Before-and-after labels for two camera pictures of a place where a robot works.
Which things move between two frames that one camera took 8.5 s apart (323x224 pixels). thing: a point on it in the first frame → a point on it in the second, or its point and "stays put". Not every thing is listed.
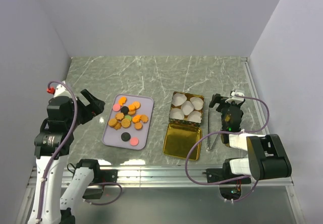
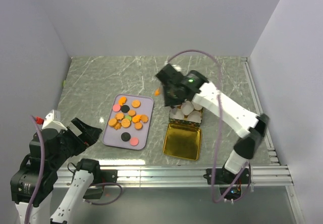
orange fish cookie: [131, 108] → [157, 93]
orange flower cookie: [144, 118] stays put
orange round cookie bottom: [138, 126] stays put
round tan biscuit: [125, 123] stays put
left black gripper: [95, 107] → [90, 134]
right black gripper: [216, 99] → [169, 102]
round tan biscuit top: [137, 105] stays put
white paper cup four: [176, 113] stays put
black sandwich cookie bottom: [125, 136] stays put
